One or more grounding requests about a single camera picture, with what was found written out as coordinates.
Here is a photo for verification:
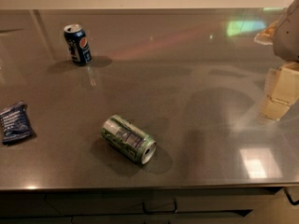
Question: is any dark blue snack packet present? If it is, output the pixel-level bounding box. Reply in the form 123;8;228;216
0;101;34;145

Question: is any blue Pepsi can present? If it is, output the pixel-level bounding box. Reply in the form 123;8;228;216
64;24;92;66

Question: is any black drawer handle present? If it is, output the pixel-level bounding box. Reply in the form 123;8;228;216
142;200;178;215

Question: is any green soda can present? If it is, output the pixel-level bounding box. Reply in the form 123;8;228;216
101;115;157;164

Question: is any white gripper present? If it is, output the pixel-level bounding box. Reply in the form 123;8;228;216
254;0;299;120

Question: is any black cabinet handle right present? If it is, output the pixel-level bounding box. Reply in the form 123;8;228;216
284;188;299;206

